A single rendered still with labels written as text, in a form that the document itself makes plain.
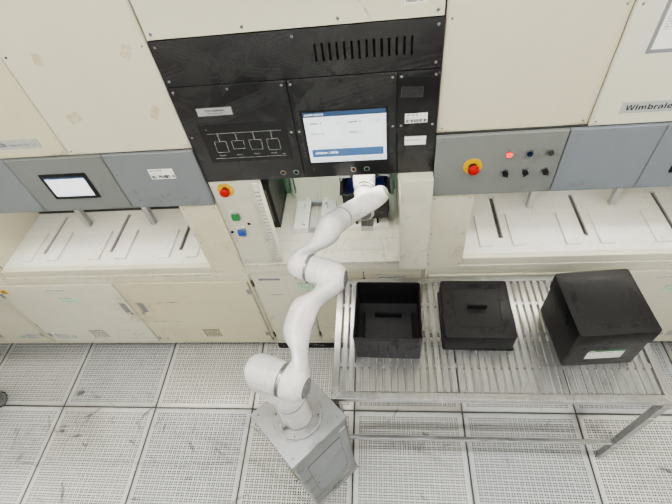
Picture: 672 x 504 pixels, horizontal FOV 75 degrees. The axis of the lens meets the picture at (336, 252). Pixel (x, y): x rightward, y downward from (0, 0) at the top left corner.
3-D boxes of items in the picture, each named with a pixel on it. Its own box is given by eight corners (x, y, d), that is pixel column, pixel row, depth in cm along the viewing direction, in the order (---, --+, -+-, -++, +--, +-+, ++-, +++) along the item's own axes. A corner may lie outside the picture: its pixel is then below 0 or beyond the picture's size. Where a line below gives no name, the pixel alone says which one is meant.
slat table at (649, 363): (346, 452, 234) (330, 398, 176) (350, 350, 273) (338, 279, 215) (602, 458, 220) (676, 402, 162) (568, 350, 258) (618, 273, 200)
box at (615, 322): (560, 367, 175) (580, 336, 156) (538, 307, 193) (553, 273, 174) (634, 363, 173) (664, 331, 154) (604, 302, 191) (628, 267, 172)
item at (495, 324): (442, 349, 185) (444, 334, 175) (437, 292, 204) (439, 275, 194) (514, 351, 181) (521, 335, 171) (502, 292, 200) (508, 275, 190)
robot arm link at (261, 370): (296, 419, 154) (282, 393, 136) (251, 401, 160) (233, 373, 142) (310, 388, 161) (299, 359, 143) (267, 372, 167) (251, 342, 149)
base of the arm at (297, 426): (293, 451, 165) (284, 436, 151) (264, 415, 175) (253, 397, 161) (330, 416, 172) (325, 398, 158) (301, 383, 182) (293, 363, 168)
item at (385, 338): (358, 303, 205) (356, 281, 191) (418, 303, 201) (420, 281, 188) (355, 357, 187) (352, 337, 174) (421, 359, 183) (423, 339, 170)
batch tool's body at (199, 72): (277, 355, 276) (140, 50, 127) (294, 242, 336) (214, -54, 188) (418, 355, 266) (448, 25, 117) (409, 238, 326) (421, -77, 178)
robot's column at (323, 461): (319, 508, 219) (291, 469, 161) (285, 464, 234) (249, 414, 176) (359, 466, 229) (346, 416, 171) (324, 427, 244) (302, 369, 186)
